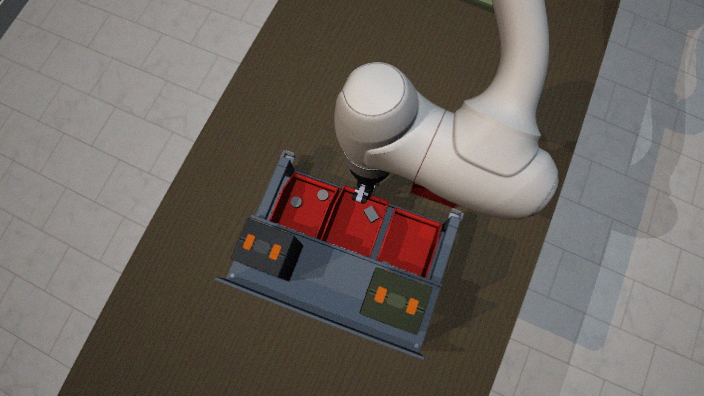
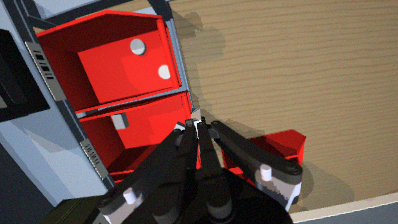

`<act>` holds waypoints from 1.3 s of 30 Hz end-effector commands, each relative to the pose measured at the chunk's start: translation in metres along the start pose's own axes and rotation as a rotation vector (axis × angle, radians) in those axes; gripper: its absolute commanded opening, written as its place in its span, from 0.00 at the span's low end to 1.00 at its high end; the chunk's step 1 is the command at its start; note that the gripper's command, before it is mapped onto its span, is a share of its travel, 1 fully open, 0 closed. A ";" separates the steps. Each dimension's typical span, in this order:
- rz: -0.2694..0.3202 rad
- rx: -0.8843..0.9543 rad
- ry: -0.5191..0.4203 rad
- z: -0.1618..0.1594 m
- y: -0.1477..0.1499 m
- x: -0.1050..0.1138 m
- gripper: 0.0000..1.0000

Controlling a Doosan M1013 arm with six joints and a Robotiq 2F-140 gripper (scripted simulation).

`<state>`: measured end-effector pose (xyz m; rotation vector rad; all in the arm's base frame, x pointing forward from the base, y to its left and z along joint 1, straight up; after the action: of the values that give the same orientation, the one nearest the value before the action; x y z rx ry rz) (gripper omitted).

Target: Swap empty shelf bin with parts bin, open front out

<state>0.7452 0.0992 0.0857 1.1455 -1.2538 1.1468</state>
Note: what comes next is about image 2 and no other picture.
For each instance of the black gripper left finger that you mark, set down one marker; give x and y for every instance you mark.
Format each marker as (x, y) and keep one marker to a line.
(180, 145)

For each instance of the red open-front bin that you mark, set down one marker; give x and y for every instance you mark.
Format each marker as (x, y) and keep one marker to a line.
(150, 120)
(93, 62)
(288, 144)
(119, 177)

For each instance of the grey steel disc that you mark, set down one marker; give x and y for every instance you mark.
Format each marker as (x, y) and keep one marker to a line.
(138, 47)

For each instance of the small grey block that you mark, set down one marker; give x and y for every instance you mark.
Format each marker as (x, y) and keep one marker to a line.
(120, 120)
(180, 125)

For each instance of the grey metal shelf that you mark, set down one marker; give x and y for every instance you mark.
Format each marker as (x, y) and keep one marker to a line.
(39, 162)

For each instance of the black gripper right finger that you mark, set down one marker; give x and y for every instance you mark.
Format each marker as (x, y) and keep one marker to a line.
(278, 177)

